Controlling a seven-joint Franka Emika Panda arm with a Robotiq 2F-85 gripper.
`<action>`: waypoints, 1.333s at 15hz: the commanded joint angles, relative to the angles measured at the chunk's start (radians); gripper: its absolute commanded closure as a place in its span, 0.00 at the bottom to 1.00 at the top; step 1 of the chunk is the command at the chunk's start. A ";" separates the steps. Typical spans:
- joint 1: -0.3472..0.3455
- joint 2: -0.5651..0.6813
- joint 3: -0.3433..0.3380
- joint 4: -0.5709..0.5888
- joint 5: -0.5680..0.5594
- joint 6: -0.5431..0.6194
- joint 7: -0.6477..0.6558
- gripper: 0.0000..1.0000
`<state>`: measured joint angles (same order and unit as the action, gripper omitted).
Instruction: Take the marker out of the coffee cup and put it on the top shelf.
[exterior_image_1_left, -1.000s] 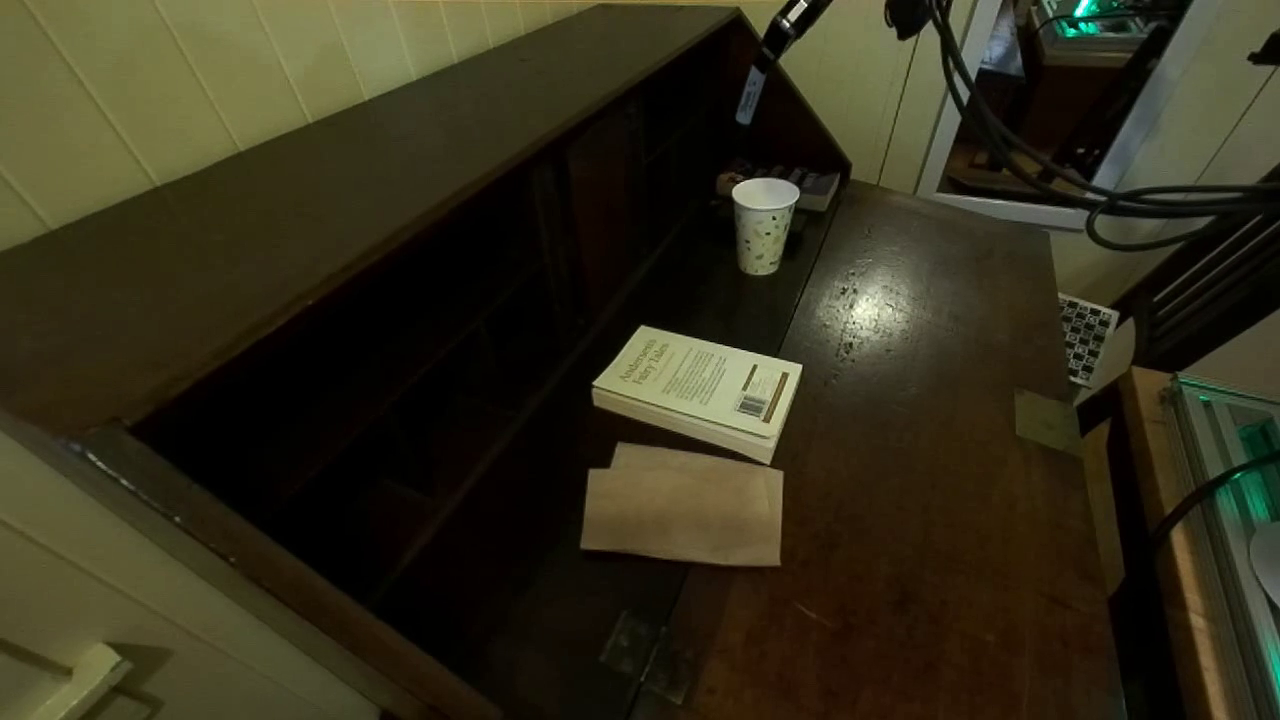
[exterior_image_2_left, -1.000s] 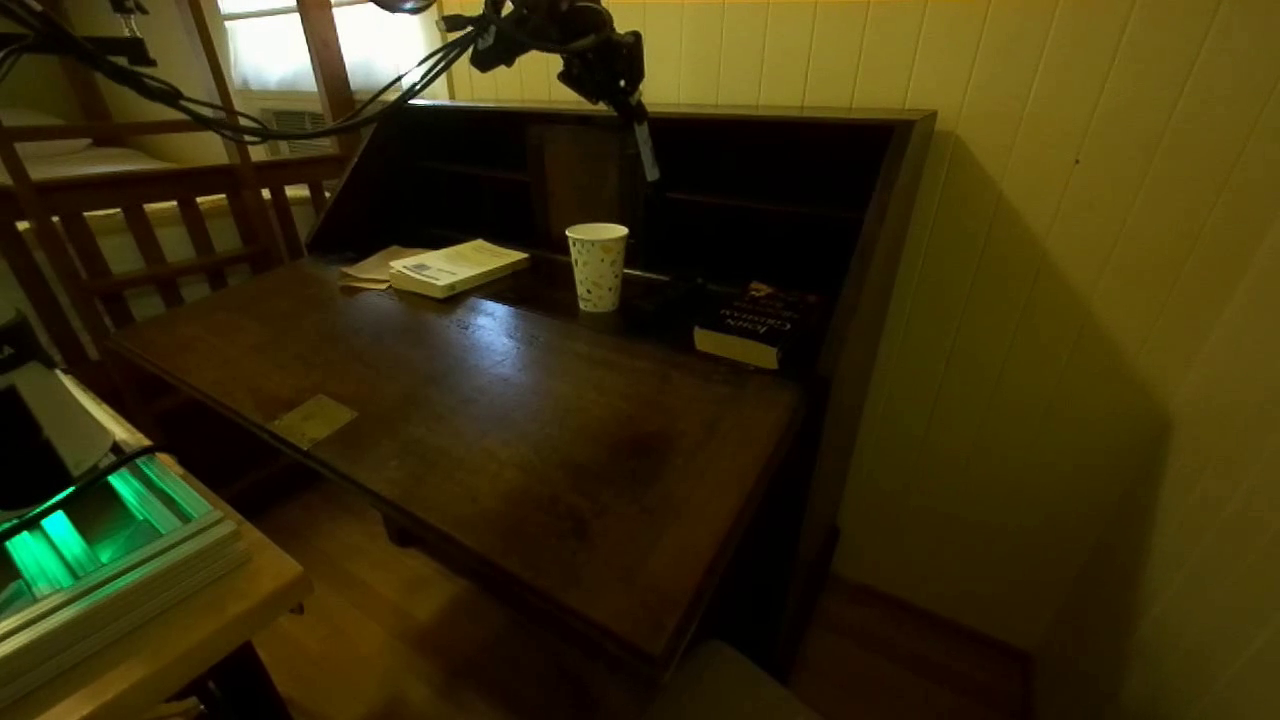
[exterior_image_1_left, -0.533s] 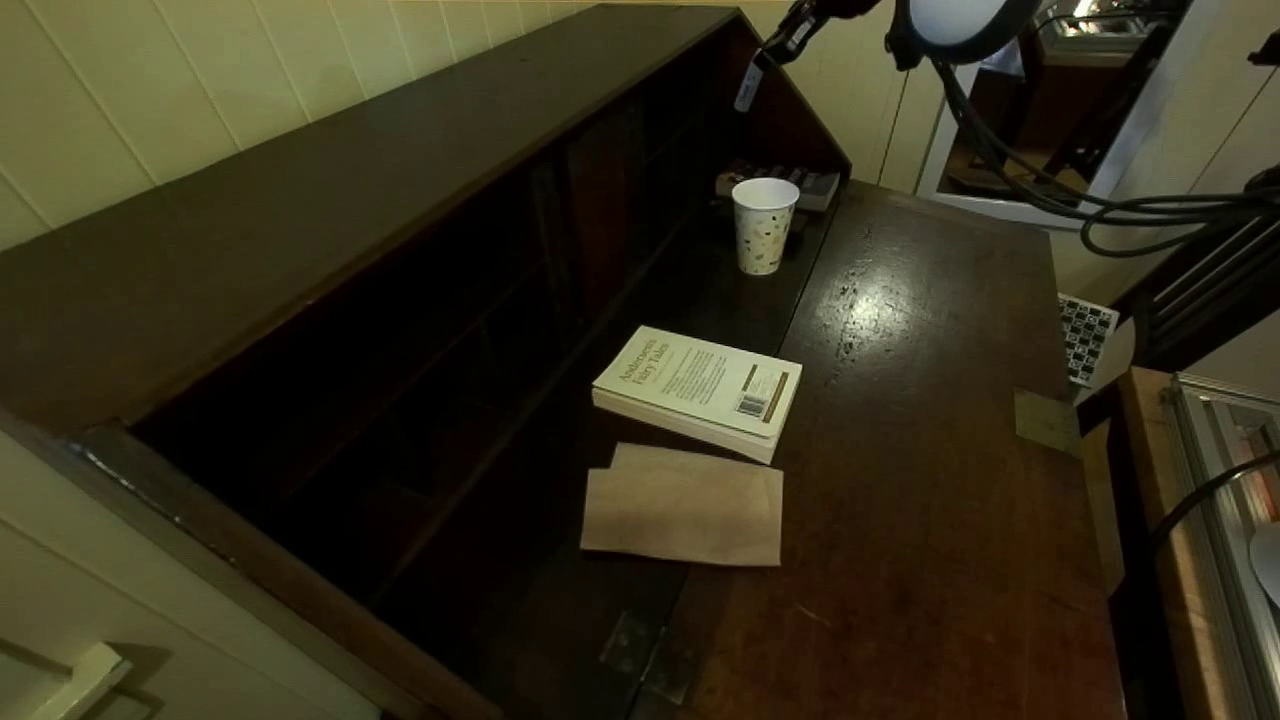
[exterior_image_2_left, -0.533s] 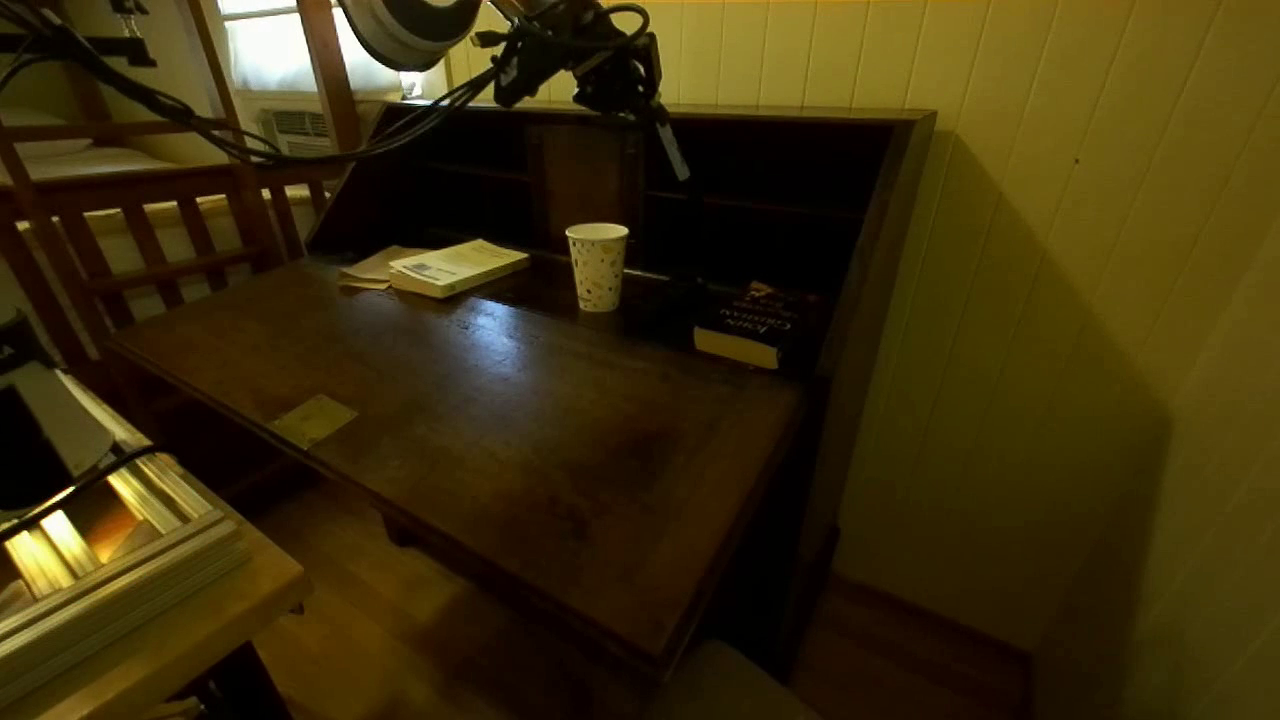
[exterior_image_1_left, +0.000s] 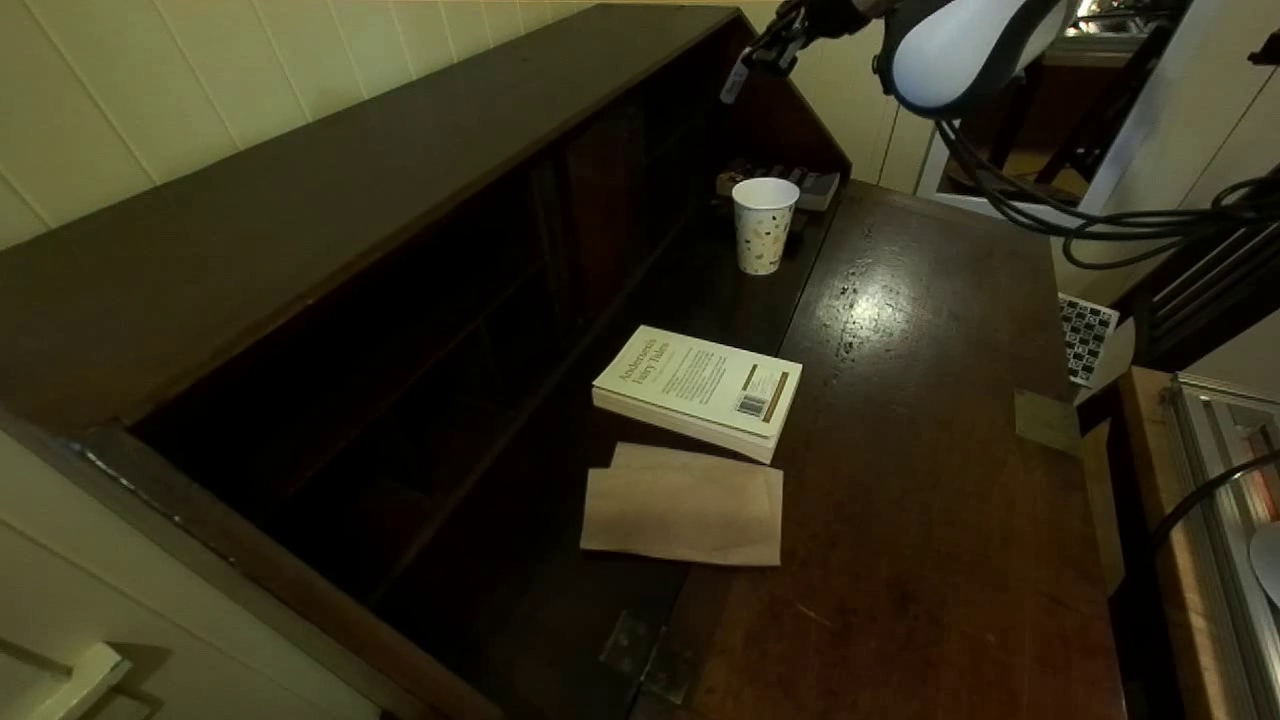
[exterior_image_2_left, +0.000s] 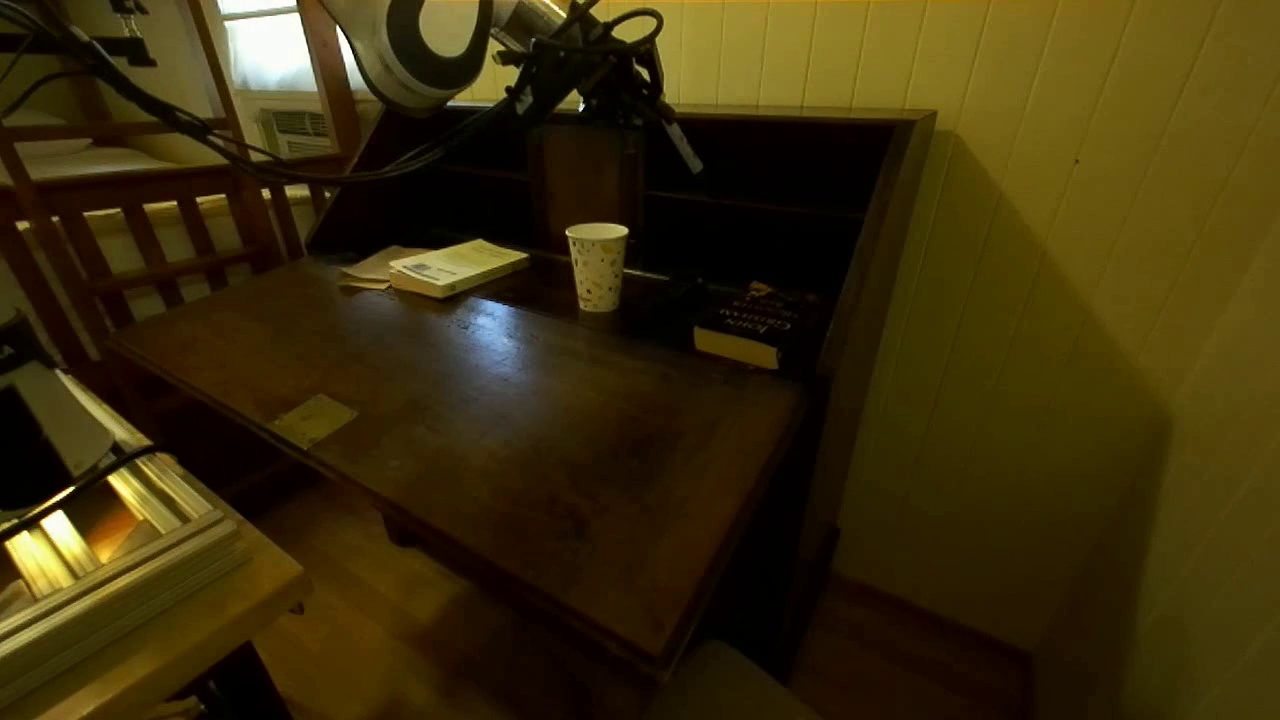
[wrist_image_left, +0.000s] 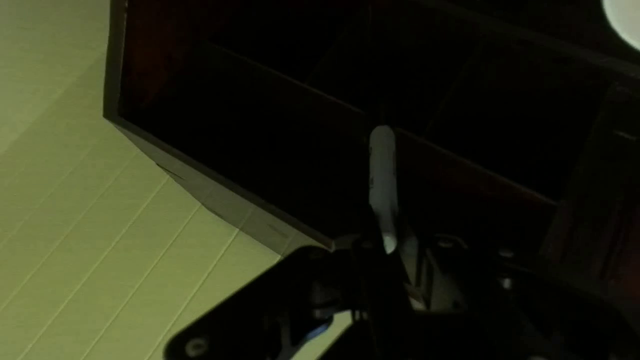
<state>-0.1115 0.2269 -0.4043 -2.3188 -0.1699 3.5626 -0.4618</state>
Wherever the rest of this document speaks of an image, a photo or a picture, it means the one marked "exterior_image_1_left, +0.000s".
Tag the dark slanted frame bar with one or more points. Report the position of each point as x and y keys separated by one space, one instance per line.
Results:
x=1203 y=300

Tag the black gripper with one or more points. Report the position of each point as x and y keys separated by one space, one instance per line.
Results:
x=817 y=19

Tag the brown paper envelope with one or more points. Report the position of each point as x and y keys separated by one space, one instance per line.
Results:
x=681 y=514
x=695 y=454

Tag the small brown object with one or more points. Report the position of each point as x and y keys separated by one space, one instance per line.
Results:
x=729 y=186

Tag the grey marker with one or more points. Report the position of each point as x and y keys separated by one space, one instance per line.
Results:
x=732 y=81

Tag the light wooden side table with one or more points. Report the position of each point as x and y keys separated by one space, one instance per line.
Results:
x=1145 y=532

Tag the white paperback book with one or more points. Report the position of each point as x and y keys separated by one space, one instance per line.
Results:
x=703 y=387

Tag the dark wooden secretary desk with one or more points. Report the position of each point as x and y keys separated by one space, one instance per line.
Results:
x=267 y=267

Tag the white paper cup with dots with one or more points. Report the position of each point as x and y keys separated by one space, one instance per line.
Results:
x=767 y=226

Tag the white wooden trim piece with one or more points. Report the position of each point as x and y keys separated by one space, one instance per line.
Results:
x=66 y=682

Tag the tan sticky note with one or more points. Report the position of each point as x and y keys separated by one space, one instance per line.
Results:
x=1047 y=420

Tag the black and white checkerboard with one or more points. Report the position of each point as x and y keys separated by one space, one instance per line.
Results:
x=1087 y=342

